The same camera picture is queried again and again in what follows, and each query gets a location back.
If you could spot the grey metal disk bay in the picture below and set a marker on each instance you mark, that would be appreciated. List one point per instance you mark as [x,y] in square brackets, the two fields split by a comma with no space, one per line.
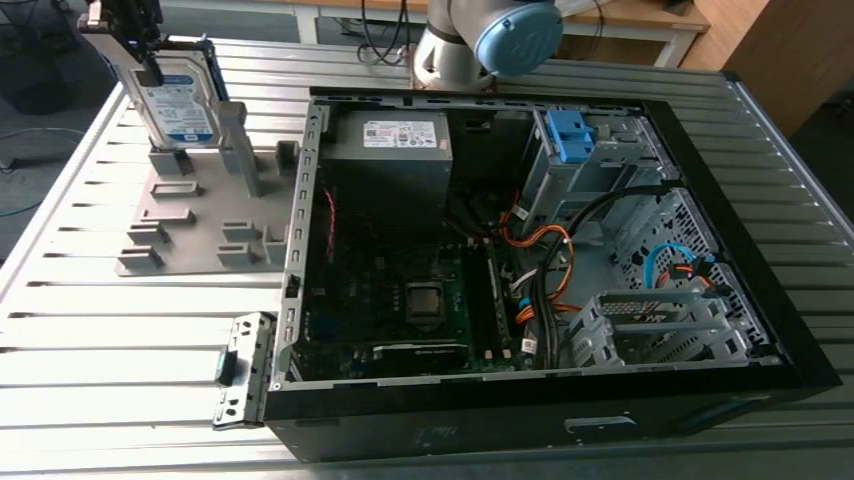
[667,327]

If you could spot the black RAM slot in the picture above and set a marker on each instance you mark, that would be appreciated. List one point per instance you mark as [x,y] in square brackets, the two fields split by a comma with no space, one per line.
[480,300]

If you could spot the grey power supply unit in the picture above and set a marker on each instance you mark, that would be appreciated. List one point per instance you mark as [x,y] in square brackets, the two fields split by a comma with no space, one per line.
[387,175]

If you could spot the grey metal drive cage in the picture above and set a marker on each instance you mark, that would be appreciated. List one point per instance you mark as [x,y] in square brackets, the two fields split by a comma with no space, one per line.
[600,175]

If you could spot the brown wooden cabinet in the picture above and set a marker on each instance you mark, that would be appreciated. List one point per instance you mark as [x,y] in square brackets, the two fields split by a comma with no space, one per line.
[800,60]

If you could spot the grey parts rack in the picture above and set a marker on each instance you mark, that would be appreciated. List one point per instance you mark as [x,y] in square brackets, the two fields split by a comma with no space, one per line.
[200,240]

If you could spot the CPU socket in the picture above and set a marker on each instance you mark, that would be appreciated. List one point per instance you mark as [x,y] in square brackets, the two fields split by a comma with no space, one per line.
[423,302]

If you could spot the black graphics card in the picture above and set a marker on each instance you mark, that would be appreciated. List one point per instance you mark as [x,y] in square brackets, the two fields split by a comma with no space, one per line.
[420,356]

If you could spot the black office chair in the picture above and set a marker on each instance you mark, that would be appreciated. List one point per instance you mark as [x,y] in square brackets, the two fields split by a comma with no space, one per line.
[40,95]

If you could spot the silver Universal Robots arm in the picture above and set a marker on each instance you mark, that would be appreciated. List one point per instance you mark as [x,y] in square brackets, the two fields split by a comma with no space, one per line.
[453,60]

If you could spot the dark green motherboard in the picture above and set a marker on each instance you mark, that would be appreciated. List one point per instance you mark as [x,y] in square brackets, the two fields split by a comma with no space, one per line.
[360,290]

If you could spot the black open PC case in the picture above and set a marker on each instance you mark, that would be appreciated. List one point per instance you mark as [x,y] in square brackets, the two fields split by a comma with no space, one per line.
[467,420]

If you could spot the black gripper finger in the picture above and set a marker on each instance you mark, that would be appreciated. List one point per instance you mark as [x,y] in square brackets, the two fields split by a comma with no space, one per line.
[152,65]

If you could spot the hard disk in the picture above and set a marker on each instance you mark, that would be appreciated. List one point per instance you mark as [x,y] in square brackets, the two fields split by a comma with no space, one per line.
[182,110]

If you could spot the grey metal side bracket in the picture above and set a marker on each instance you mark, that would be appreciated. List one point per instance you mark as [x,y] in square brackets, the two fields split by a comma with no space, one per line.
[249,360]

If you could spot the wooden desk white frame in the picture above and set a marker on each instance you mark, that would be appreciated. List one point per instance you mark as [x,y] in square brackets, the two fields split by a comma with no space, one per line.
[667,22]

